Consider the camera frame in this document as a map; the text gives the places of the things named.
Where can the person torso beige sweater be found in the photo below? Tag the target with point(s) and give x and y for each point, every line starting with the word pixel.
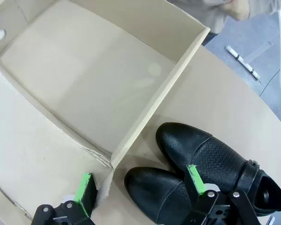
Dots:
pixel 201 11

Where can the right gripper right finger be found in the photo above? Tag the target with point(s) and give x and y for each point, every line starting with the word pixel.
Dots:
pixel 194 180

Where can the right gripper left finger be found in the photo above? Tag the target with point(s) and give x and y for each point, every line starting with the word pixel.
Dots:
pixel 84 192

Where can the black leather ankle shoe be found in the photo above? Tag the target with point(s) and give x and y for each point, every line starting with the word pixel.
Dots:
pixel 150 187
pixel 201 145

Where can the person hand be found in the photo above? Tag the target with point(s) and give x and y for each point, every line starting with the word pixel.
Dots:
pixel 238 9

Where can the white stick black bands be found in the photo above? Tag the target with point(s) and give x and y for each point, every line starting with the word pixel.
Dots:
pixel 238 57

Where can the brown cardboard shoe box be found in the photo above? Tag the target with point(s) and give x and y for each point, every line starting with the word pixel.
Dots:
pixel 84 70

